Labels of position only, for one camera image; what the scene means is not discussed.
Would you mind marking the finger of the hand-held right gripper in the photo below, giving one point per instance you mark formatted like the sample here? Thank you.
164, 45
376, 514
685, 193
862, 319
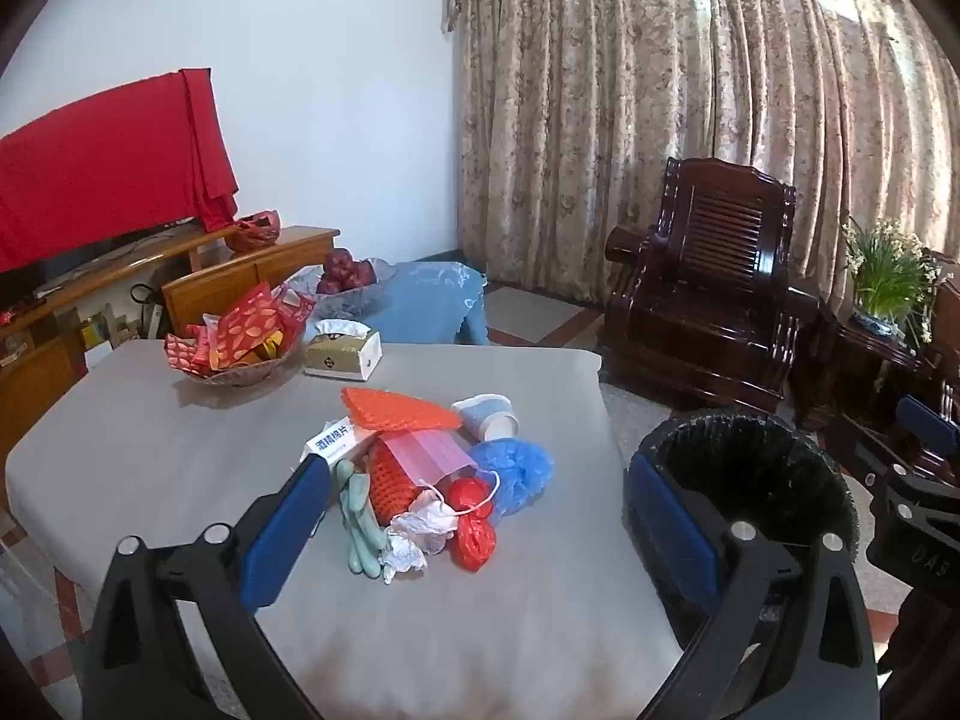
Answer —
926, 420

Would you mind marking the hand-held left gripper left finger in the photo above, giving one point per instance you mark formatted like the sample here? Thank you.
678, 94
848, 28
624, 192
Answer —
285, 532

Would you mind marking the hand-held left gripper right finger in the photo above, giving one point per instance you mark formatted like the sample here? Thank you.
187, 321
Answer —
667, 532

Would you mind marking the green wrapper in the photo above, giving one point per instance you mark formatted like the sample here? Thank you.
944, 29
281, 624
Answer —
352, 491

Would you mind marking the green rubber glove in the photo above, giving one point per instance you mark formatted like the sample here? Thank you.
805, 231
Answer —
367, 551

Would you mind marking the white cardboard box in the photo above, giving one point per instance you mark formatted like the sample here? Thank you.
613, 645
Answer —
330, 441

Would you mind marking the trash bin with black bag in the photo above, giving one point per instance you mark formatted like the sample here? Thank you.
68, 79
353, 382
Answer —
750, 465

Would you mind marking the tubular orange foam net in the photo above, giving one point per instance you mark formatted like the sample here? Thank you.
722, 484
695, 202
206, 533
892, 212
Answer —
394, 484

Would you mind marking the white tissue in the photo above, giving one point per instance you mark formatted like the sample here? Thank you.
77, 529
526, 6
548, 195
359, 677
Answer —
420, 529

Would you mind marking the blue plastic shoe cover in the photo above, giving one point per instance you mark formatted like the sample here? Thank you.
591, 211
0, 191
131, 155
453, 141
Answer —
517, 472

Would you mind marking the pink face mask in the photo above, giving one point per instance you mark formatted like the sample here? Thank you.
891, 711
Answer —
431, 457

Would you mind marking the red plastic bag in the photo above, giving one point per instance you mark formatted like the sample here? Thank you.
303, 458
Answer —
472, 532

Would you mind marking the blue and white paper cup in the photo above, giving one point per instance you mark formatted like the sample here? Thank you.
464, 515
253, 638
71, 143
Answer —
491, 420

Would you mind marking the dark wooden side table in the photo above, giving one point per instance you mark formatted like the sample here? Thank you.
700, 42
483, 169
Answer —
862, 367

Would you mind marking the dark wooden chair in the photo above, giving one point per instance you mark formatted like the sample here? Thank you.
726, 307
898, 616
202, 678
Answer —
945, 330

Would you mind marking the blue and white plant pot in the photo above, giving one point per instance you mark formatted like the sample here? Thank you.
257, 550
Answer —
877, 321

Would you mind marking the green flowering plant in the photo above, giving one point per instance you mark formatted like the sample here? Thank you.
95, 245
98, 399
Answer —
889, 270

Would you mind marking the brown snack basket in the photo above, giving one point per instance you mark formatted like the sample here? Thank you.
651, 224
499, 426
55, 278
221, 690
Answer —
240, 375

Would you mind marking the tissue box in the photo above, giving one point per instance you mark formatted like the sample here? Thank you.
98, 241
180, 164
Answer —
337, 356

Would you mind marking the pile of red snack packets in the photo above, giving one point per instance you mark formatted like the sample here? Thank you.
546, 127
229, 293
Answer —
240, 326

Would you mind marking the dark wooden armchair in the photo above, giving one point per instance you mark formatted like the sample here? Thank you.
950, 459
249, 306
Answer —
712, 300

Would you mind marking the glass fruit bowl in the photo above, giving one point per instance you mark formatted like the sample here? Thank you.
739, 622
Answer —
360, 304

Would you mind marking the wooden television cabinet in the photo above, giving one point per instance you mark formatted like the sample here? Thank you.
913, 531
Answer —
217, 296

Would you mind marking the red apple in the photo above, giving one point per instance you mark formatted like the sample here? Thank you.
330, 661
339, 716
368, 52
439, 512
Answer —
328, 285
337, 262
364, 272

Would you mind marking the red woven basket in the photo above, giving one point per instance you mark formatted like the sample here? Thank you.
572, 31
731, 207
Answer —
253, 234

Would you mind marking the black television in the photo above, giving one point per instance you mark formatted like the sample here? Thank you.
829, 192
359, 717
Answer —
45, 274

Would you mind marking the beige patterned curtain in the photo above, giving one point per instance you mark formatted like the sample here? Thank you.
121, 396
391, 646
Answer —
675, 90

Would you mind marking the red cloth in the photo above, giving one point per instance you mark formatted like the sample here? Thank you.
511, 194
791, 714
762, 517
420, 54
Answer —
97, 157

